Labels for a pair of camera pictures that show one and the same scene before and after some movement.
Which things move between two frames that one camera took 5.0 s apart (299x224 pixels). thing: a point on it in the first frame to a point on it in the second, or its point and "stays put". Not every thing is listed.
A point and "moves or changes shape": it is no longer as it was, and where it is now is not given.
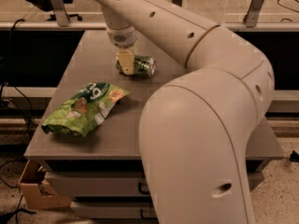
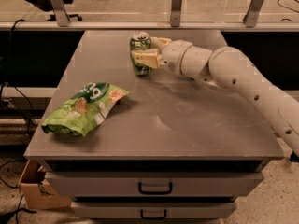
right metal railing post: [255, 6] stays put
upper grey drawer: [108, 184] stays put
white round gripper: [122, 37] to [172, 57]
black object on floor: [294, 156] stays put
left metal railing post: [58, 5] stays put
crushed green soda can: [143, 65] moves or changes shape
